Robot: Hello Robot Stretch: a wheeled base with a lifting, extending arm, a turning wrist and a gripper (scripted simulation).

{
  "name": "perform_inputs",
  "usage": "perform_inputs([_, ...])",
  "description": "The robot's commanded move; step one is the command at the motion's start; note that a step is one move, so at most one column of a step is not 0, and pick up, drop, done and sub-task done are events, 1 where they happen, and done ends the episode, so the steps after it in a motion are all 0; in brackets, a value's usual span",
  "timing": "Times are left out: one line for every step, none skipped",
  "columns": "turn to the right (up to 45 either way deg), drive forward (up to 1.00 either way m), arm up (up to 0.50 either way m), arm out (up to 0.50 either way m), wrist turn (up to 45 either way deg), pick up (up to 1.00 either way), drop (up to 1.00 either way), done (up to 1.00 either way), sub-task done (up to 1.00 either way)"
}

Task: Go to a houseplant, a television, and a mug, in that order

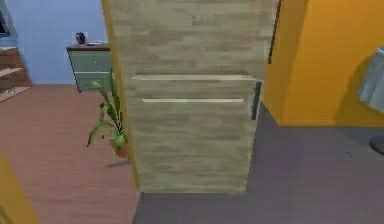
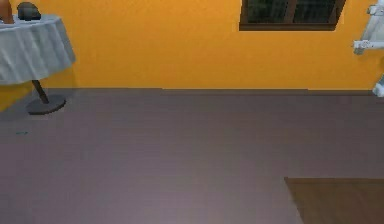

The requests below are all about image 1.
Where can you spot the green houseplant in brown pot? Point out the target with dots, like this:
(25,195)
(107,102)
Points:
(113,116)

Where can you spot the pale wooden room door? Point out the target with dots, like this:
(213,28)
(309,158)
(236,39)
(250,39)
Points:
(190,100)

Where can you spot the grey-green chest of drawers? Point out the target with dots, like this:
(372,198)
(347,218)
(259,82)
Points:
(91,65)

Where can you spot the white flat dish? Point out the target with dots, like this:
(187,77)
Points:
(97,43)

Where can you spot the small black round object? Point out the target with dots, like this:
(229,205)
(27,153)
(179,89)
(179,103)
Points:
(80,37)

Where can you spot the small teal pen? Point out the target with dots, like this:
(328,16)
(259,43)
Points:
(347,152)

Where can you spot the grey cloth covered table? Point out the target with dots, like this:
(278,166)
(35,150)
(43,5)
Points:
(375,83)

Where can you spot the brown wooden shelf unit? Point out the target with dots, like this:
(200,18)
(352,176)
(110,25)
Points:
(11,71)

